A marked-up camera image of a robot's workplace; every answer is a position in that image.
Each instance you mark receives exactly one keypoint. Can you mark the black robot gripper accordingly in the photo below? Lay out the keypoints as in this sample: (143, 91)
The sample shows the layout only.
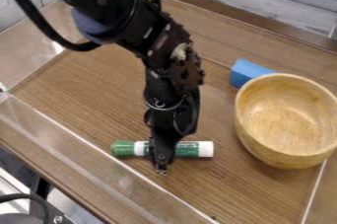
(173, 118)

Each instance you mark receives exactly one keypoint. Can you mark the green Expo marker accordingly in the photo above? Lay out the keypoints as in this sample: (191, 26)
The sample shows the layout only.
(187, 149)

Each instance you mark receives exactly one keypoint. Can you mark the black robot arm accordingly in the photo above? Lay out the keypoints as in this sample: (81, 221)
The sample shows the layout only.
(143, 28)

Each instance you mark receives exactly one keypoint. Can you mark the brown wooden bowl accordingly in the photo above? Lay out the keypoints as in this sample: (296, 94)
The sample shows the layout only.
(286, 120)

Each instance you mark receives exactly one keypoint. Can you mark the blue foam block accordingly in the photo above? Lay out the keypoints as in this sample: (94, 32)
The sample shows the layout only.
(245, 71)

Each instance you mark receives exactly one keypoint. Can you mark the black metal stand base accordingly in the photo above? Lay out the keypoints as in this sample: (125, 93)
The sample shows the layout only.
(53, 216)

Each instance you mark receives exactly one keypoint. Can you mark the clear acrylic tray wall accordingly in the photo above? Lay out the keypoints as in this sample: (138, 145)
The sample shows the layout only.
(71, 102)

